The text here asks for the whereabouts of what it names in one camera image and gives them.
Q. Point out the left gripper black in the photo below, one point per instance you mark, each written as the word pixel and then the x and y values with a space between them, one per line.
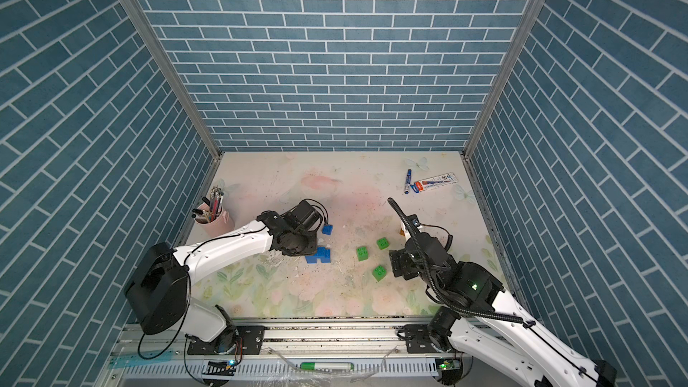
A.
pixel 312 248

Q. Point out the green marker on rail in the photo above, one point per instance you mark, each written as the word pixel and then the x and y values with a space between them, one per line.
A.
pixel 327 366

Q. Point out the pink pen bucket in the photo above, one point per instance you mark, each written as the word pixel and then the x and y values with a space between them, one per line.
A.
pixel 220 225

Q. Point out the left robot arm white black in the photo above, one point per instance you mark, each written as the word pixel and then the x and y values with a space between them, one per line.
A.
pixel 160 289

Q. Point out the bundle of pens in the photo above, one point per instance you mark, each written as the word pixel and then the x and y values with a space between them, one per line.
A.
pixel 213 207

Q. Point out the white toothpaste tube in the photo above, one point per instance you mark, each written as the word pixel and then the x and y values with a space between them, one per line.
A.
pixel 431 183

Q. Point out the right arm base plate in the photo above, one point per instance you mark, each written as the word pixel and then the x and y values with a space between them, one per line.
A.
pixel 421 338

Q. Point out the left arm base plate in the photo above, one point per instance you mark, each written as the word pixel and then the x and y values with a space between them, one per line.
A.
pixel 246 340

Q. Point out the long blue lego brick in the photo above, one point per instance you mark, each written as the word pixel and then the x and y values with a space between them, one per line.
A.
pixel 321 251

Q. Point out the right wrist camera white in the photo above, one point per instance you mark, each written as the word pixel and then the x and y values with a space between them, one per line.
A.
pixel 411 226

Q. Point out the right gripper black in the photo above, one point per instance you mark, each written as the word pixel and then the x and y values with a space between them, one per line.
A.
pixel 403 256

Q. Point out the blue marker pen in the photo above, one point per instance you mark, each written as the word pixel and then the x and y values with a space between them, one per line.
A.
pixel 408 182

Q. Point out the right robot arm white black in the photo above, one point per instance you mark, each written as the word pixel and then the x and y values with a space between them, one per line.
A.
pixel 478 316

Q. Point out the aluminium front rail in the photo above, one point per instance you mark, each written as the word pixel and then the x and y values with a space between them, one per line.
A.
pixel 371 345

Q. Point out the green lego small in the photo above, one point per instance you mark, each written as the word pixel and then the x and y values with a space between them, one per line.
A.
pixel 382 243

